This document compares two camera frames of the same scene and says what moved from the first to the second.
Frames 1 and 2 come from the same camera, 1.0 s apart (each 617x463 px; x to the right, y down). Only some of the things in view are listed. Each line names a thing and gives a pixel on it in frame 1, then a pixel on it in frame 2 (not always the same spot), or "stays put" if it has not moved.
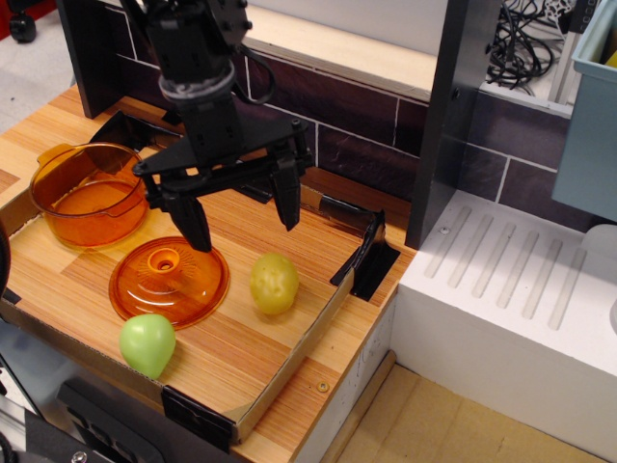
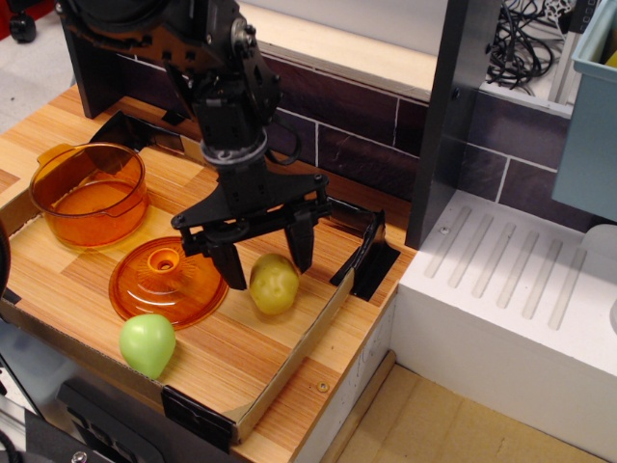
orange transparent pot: (89, 194) stays put
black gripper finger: (191, 217) -> (227, 259)
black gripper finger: (286, 185) -> (302, 243)
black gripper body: (224, 148) -> (249, 199)
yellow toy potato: (274, 283) stays put
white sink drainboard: (515, 316) stays put
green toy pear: (147, 341) stays put
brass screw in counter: (323, 386) stays put
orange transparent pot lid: (170, 277) stays put
